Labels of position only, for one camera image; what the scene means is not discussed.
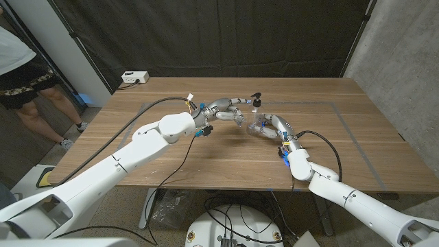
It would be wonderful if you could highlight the white power strip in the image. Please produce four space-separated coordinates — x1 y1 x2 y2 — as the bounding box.
121 71 150 84

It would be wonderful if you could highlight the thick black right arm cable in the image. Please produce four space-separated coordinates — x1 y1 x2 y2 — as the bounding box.
296 130 344 183

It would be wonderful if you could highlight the white robot head cover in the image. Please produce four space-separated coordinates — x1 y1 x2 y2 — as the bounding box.
0 237 140 247

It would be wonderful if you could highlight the white table leg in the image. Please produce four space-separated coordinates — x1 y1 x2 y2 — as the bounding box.
139 187 158 230
312 200 334 237

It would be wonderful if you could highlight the person in black shorts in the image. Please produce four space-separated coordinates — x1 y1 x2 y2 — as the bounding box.
0 6 89 152

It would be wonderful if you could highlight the clear plastic bag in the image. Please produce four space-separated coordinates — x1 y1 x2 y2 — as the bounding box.
152 189 189 230

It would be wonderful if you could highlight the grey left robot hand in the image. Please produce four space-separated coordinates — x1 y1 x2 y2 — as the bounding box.
193 97 253 128

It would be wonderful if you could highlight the person in blue jeans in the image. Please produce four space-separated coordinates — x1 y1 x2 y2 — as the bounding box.
0 183 16 210

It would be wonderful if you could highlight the black power strip cord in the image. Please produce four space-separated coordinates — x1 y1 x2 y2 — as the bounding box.
117 79 141 91

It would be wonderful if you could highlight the white robot torso base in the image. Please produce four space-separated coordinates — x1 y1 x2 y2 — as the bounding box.
185 204 285 247

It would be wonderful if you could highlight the black backdrop curtain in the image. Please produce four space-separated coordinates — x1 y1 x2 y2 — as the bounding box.
47 0 373 93

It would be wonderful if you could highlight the clear bottle with black pump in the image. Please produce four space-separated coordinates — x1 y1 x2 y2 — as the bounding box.
247 91 267 137

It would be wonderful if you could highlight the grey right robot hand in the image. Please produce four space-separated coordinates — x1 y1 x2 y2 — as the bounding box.
248 113 306 155

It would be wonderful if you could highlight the white floor plate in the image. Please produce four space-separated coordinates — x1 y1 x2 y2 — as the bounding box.
293 231 322 247

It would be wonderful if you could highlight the black floor cable tangle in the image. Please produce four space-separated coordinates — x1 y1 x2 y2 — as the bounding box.
204 191 299 246

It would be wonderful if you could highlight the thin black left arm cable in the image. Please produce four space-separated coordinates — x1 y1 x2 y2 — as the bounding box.
51 134 198 247

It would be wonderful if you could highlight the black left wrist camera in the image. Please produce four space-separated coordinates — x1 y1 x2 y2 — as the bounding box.
194 124 214 138

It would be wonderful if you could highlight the white and yellow floor platform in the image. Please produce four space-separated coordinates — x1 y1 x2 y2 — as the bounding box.
12 164 58 203

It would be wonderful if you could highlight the black backdrop stand pole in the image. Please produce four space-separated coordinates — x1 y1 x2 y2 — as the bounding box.
47 0 114 94
340 0 378 78

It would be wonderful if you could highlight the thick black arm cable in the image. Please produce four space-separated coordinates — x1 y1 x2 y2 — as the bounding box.
53 95 200 188
296 130 344 183

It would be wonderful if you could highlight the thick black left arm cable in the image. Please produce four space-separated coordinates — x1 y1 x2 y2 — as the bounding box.
53 95 200 188

